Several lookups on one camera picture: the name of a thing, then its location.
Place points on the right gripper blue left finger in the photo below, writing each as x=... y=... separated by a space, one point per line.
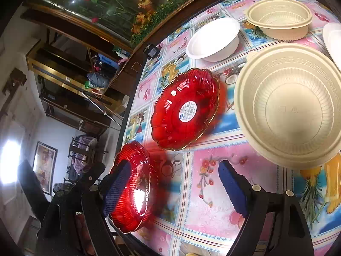
x=115 y=185

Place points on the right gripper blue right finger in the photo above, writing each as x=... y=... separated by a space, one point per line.
x=236 y=186

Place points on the red glass plate with sticker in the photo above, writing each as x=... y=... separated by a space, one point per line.
x=185 y=109

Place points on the large beige plastic bowl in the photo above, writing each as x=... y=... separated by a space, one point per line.
x=287 y=103

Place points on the small white foam bowl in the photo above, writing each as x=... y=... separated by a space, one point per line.
x=215 y=41

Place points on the small beige plastic bowl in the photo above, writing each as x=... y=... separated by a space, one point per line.
x=284 y=20

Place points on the large white foam bowl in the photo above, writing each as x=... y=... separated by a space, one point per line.
x=331 y=34

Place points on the wooden chair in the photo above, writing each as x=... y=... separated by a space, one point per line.
x=84 y=153

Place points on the colourful patterned tablecloth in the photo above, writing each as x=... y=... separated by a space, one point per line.
x=196 y=215

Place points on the dark wooden cabinet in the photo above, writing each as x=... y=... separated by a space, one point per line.
x=70 y=73

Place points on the small black jar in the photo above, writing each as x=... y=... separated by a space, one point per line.
x=151 y=51

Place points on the flower mural panel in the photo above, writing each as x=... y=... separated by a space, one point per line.
x=120 y=5

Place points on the framed wall picture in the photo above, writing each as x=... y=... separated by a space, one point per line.
x=43 y=165

